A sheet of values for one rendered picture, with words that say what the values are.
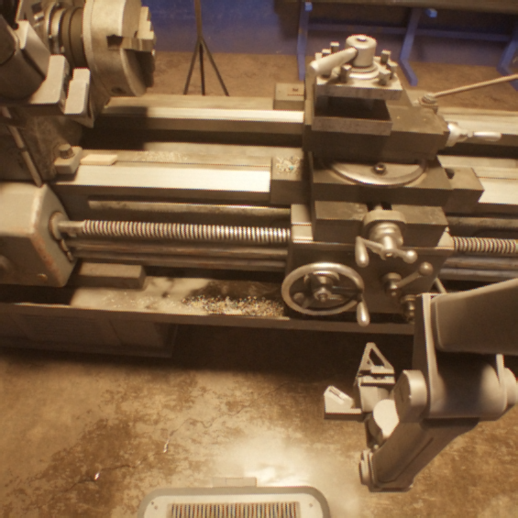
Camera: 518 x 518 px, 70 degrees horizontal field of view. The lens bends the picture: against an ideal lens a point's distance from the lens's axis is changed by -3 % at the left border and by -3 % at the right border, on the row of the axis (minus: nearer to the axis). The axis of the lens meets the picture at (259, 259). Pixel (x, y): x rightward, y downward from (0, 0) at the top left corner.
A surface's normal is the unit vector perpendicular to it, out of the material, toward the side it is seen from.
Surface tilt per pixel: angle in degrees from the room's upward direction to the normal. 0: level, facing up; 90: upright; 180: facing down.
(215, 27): 90
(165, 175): 36
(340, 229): 90
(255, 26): 90
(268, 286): 0
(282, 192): 90
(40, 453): 0
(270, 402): 0
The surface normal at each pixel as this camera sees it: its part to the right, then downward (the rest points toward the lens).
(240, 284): 0.01, -0.66
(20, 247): -0.05, 0.75
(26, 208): -0.01, -0.17
